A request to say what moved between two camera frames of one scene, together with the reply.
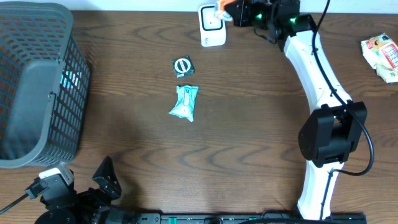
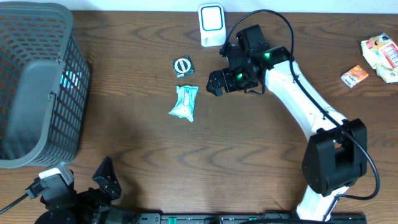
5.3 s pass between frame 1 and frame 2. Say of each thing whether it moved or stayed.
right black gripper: moved
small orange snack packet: moved
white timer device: stayed
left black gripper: stayed
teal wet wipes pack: stayed
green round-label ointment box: stayed
